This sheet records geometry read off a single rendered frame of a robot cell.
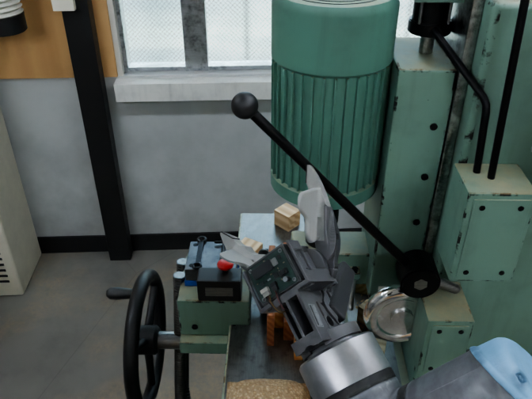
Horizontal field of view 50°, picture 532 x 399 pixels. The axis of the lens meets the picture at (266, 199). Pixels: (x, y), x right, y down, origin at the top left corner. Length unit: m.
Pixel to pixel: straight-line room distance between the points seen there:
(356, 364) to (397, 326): 0.39
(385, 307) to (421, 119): 0.31
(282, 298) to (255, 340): 0.47
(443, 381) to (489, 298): 0.47
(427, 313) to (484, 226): 0.18
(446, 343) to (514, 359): 0.40
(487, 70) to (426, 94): 0.09
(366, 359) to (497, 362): 0.14
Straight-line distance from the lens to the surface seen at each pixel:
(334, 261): 0.67
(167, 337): 1.21
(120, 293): 1.17
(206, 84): 2.26
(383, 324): 0.99
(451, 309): 0.93
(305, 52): 0.78
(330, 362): 0.61
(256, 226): 1.35
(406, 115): 0.84
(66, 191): 2.66
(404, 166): 0.88
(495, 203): 0.80
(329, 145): 0.83
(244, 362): 1.06
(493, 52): 0.79
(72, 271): 2.74
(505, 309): 1.06
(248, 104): 0.73
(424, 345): 0.94
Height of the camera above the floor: 1.71
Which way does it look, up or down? 34 degrees down
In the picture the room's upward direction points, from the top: straight up
